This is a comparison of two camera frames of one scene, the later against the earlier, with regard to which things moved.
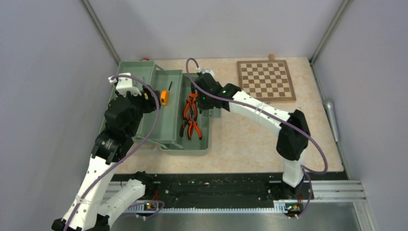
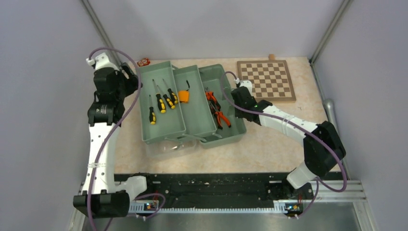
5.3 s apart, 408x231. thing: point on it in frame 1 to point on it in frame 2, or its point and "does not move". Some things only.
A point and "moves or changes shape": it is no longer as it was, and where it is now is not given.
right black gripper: x=203 y=106 to x=238 y=114
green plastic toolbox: x=177 y=126 moves or changes shape
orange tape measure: x=164 y=96 to x=183 y=96
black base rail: x=220 y=188 does not move
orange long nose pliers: x=190 y=125 to x=215 y=109
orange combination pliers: x=188 y=102 moves or changes shape
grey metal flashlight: x=328 y=106 does not move
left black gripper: x=150 y=103 to x=132 y=82
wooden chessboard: x=269 y=81 does not move
